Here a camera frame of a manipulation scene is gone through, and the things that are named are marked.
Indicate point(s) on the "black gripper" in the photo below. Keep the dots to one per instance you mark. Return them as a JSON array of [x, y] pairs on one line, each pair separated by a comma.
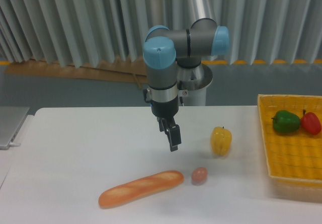
[[171, 129]]

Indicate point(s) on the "green bell pepper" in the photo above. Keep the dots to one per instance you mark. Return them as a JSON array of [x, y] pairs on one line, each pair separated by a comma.
[[285, 122]]

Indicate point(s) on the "yellow bell pepper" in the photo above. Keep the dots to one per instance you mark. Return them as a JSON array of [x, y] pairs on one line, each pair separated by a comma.
[[220, 140]]

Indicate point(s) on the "yellow woven basket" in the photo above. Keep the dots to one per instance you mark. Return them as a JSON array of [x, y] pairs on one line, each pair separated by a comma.
[[292, 157]]

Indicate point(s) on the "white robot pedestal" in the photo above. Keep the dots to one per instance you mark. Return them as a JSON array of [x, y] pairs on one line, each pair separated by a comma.
[[192, 84]]

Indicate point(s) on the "grey pleated curtain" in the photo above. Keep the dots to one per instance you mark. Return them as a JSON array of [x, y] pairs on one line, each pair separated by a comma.
[[91, 31]]

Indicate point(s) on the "red bell pepper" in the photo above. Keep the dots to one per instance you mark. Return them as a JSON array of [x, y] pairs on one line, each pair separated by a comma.
[[310, 122]]

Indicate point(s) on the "brown egg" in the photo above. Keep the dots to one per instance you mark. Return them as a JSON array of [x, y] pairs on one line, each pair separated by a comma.
[[199, 175]]

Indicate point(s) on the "baguette bread loaf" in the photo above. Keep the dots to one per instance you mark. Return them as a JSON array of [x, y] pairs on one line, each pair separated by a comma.
[[140, 188]]

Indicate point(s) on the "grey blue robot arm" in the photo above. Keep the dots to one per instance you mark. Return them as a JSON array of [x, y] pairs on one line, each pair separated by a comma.
[[175, 74]]

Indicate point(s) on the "silver laptop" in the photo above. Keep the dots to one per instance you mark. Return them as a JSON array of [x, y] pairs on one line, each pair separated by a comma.
[[12, 118]]

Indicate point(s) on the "brown cardboard sheet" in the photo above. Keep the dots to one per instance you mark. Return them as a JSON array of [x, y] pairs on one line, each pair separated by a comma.
[[118, 71]]

